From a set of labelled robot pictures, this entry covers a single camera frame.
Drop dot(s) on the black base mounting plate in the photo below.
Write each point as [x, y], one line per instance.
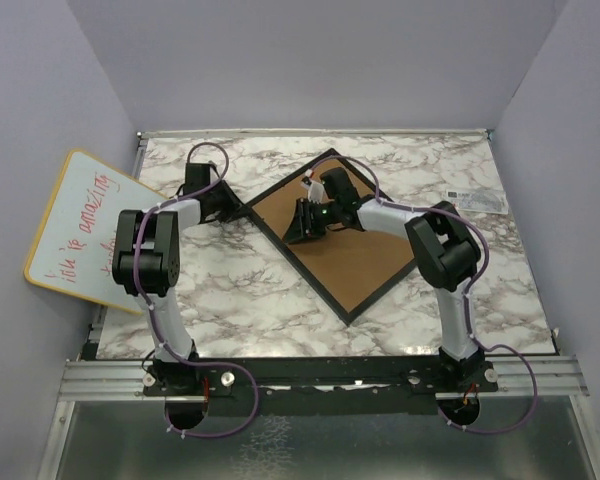
[315, 386]

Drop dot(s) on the aluminium rail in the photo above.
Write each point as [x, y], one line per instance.
[110, 381]

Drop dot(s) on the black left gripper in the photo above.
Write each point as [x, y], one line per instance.
[235, 208]

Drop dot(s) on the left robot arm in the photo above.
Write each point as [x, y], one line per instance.
[146, 259]

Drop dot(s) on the black picture frame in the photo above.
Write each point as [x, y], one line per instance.
[340, 240]

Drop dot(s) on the yellow rimmed whiteboard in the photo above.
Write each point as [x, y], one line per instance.
[73, 249]

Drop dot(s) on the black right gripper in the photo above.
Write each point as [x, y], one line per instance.
[302, 226]

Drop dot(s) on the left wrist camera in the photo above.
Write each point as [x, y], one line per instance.
[198, 176]

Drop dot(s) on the brown backing board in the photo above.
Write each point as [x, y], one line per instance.
[350, 260]

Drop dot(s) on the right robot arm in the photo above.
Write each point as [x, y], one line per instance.
[445, 252]

